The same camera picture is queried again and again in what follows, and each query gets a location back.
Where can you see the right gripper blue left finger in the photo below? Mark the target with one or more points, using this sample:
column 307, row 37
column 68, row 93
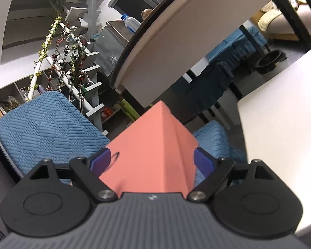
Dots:
column 86, row 173

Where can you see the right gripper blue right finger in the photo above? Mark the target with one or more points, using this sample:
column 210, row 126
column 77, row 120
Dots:
column 215, row 171

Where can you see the salmon pink box lid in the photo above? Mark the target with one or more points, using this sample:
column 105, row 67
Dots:
column 153, row 155

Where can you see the blue covered chair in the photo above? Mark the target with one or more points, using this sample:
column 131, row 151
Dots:
column 48, row 127
column 204, row 90

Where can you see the green plastic stool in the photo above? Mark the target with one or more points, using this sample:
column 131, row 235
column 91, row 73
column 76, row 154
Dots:
column 127, row 109

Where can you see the white front table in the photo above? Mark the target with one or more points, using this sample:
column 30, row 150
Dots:
column 276, row 123

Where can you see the grey storage shelf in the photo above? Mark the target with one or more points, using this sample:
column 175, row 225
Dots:
column 16, row 94

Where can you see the black round bin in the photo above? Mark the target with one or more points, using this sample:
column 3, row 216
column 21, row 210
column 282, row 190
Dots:
column 268, row 63

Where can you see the grey refrigerator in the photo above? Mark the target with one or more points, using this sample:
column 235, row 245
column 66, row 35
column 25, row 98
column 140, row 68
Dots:
column 110, row 42

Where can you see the white table black edge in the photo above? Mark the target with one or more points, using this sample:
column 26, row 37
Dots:
column 174, row 37

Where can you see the clear plastic water bottle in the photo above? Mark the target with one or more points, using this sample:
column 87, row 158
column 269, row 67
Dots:
column 131, row 23

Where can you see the beige sofa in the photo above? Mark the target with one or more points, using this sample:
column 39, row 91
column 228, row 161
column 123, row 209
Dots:
column 285, row 20

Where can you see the white stair rail with flowers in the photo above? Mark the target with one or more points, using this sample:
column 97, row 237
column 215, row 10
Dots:
column 72, row 71

